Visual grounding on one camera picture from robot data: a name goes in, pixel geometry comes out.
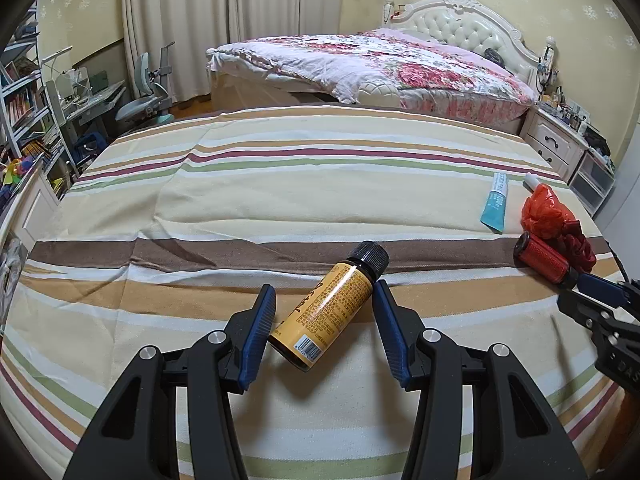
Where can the group of small bottles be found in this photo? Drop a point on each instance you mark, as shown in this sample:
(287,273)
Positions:
(567,110)

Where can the brown bottle with yellow label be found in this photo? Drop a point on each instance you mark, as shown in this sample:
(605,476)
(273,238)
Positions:
(325,310)

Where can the beige pleated curtain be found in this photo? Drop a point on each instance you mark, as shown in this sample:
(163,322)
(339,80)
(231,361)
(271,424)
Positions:
(200,20)

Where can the white bookshelf with books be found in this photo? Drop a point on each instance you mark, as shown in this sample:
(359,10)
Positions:
(25,100)

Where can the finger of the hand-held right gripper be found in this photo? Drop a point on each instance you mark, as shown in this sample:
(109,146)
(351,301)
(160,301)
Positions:
(587,310)
(602,287)

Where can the colourful toy pile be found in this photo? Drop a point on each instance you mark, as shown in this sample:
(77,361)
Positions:
(17,172)

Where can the dark red plastic bag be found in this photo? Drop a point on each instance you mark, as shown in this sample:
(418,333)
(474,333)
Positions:
(580,247)

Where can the white panelled cabinet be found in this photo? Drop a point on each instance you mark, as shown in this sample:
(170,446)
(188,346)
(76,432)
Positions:
(30,210)

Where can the bright red plastic bag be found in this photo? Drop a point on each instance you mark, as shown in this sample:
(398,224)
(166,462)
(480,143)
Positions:
(542,212)

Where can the red ribbed cylinder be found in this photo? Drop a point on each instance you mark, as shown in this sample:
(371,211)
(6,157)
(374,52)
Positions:
(542,257)

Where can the small pale tube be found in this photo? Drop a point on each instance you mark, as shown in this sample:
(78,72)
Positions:
(530,180)

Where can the white sliding wardrobe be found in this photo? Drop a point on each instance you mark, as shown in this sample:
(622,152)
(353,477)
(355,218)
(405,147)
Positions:
(625,200)

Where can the dark cloth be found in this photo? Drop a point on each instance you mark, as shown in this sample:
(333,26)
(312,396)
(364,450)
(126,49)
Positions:
(492,56)

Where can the white tube with teal end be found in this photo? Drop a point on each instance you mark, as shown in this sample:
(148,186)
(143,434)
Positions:
(495,205)

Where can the light blue desk chair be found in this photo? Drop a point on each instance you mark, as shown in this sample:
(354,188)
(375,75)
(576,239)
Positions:
(145,105)

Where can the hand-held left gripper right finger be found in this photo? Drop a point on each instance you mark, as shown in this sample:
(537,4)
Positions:
(390,335)

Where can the white nightstand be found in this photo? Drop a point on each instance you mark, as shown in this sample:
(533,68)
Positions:
(550,140)

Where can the grey study desk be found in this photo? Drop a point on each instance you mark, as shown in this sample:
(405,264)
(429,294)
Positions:
(95,102)

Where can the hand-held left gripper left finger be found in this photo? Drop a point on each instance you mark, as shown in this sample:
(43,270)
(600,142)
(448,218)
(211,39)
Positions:
(257,335)

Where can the clear plastic drawer unit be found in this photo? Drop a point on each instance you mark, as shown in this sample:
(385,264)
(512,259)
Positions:
(592,180)

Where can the floral quilt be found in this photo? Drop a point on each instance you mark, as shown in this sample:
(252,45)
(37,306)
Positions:
(400,65)

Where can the white bed frame tufted headboard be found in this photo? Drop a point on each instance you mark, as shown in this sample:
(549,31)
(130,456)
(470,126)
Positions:
(465,25)

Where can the blue storage basket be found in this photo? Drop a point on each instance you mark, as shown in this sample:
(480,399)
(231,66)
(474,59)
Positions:
(90,146)

